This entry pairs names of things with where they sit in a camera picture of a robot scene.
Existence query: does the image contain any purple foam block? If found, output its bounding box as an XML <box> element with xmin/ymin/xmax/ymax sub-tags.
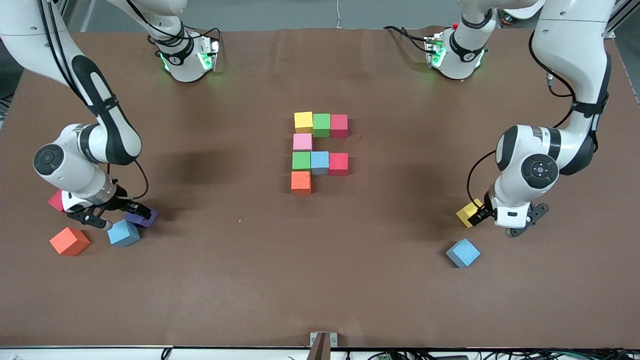
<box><xmin>125</xmin><ymin>207</ymin><xmax>159</xmax><ymax>229</ymax></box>

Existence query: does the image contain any yellow foam block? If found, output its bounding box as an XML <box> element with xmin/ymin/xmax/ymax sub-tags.
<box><xmin>294</xmin><ymin>111</ymin><xmax>314</xmax><ymax>135</ymax></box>
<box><xmin>456</xmin><ymin>198</ymin><xmax>485</xmax><ymax>229</ymax></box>

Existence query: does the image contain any blue foam block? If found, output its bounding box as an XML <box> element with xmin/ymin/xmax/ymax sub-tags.
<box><xmin>446</xmin><ymin>238</ymin><xmax>481</xmax><ymax>269</ymax></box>
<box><xmin>107</xmin><ymin>219</ymin><xmax>141</xmax><ymax>248</ymax></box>
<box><xmin>310</xmin><ymin>151</ymin><xmax>331</xmax><ymax>176</ymax></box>

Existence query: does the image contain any orange foam block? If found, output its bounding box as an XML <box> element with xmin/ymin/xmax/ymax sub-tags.
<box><xmin>291</xmin><ymin>171</ymin><xmax>312</xmax><ymax>195</ymax></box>
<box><xmin>49</xmin><ymin>227</ymin><xmax>91</xmax><ymax>257</ymax></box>

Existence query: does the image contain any green foam block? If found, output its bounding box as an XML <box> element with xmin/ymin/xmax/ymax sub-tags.
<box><xmin>292</xmin><ymin>151</ymin><xmax>313</xmax><ymax>173</ymax></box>
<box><xmin>312</xmin><ymin>113</ymin><xmax>332</xmax><ymax>138</ymax></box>

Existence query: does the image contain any metal base connector panel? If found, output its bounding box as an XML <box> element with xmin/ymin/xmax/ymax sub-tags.
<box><xmin>424</xmin><ymin>34</ymin><xmax>447</xmax><ymax>69</ymax></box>
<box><xmin>199</xmin><ymin>39</ymin><xmax>221</xmax><ymax>72</ymax></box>

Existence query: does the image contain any brown table mat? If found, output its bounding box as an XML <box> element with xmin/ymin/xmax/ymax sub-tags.
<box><xmin>0</xmin><ymin>27</ymin><xmax>640</xmax><ymax>349</ymax></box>

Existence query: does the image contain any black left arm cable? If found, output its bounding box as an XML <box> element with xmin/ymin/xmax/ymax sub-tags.
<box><xmin>466</xmin><ymin>30</ymin><xmax>577</xmax><ymax>207</ymax></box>

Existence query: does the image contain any black base cable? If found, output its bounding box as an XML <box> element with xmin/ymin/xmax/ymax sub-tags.
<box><xmin>384</xmin><ymin>25</ymin><xmax>432</xmax><ymax>53</ymax></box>
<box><xmin>200</xmin><ymin>26</ymin><xmax>222</xmax><ymax>56</ymax></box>

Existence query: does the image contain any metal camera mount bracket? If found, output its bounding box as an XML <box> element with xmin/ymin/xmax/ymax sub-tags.
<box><xmin>306</xmin><ymin>332</ymin><xmax>339</xmax><ymax>360</ymax></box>

